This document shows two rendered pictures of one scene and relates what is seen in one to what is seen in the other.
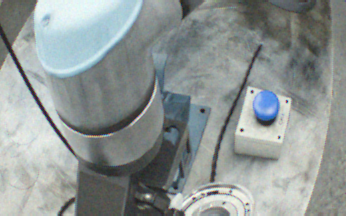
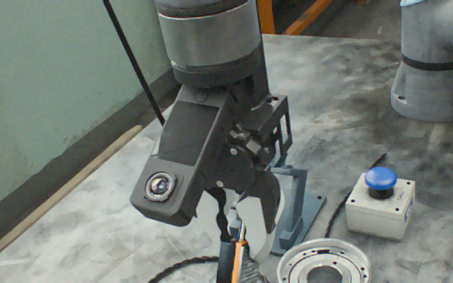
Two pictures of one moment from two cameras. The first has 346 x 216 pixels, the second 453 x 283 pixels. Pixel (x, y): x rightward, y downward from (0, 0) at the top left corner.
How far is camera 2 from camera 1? 26 cm
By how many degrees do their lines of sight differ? 25
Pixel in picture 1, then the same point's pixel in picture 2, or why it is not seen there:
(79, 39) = not seen: outside the picture
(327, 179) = not seen: outside the picture
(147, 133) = (242, 34)
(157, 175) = (255, 122)
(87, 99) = not seen: outside the picture
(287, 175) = (416, 259)
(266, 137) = (380, 207)
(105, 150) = (202, 38)
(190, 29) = (318, 146)
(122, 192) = (215, 112)
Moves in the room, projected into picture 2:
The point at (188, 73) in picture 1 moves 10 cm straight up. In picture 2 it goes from (311, 176) to (305, 119)
